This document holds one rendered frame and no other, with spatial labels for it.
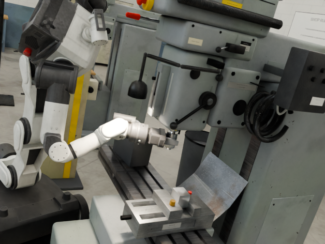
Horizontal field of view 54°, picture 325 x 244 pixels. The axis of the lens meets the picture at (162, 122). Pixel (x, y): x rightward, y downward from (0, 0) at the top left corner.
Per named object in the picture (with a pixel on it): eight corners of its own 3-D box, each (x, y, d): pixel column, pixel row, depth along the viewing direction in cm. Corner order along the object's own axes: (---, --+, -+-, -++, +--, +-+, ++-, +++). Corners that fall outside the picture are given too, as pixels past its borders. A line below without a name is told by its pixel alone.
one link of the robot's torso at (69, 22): (-4, 64, 136) (29, 34, 111) (26, 6, 151) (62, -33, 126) (57, 98, 154) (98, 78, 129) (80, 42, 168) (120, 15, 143)
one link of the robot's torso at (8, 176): (-6, 175, 193) (-5, 156, 189) (27, 170, 207) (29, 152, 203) (7, 193, 179) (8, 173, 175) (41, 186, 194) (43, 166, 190)
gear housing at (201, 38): (181, 49, 111) (188, 20, 108) (153, 38, 131) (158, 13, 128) (252, 62, 127) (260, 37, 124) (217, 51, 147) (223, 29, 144)
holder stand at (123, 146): (129, 167, 171) (136, 132, 165) (111, 149, 187) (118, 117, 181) (148, 165, 178) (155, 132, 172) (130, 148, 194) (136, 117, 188)
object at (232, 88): (211, 129, 131) (229, 66, 123) (183, 109, 151) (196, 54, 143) (246, 130, 140) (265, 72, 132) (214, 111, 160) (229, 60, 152)
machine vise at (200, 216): (136, 239, 118) (141, 214, 114) (122, 214, 130) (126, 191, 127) (211, 228, 135) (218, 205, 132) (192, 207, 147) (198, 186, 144)
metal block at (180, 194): (176, 208, 128) (180, 195, 126) (169, 200, 133) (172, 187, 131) (187, 207, 130) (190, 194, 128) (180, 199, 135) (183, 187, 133)
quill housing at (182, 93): (167, 131, 124) (186, 50, 115) (146, 113, 141) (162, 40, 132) (206, 133, 133) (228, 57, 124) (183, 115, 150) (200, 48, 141)
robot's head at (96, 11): (89, 37, 129) (93, 30, 123) (86, 17, 130) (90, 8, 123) (104, 37, 132) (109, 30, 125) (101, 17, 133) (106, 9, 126)
